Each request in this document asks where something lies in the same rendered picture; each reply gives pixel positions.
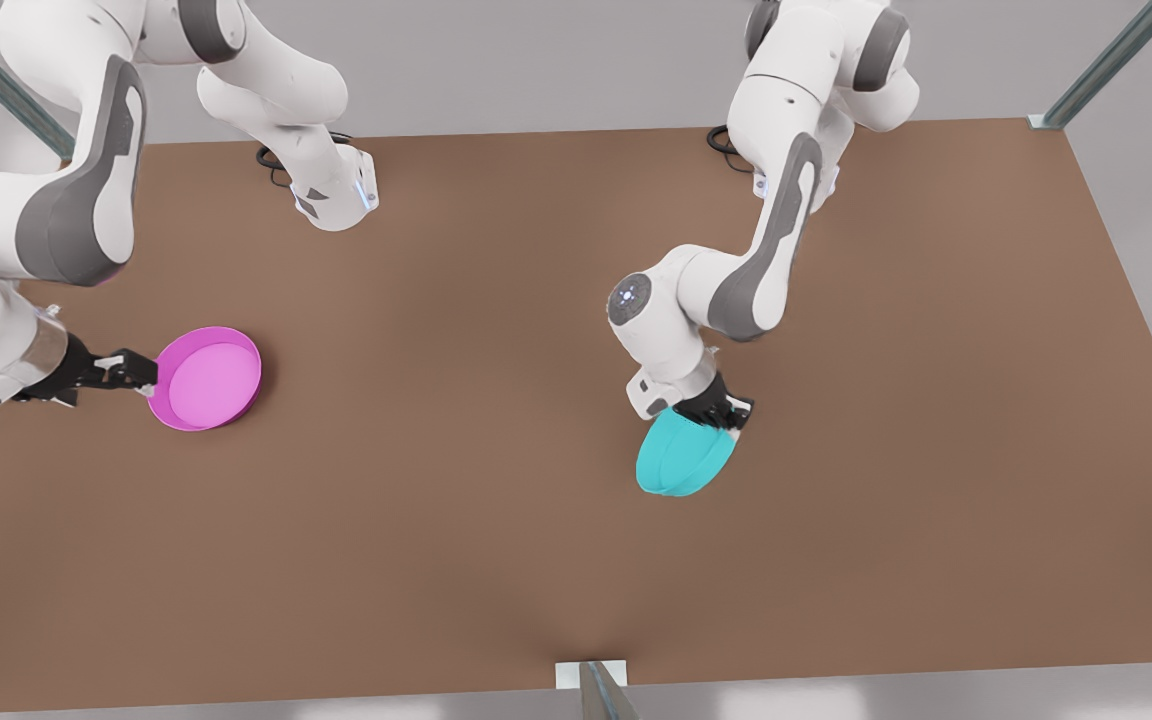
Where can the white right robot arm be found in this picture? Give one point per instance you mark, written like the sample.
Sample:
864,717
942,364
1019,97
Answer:
66,200

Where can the blue plate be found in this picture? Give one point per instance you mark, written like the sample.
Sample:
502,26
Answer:
684,458

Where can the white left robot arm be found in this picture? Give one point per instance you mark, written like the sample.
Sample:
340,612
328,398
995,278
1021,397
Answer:
776,230

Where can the pink plate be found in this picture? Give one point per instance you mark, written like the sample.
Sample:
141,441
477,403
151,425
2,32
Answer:
206,380

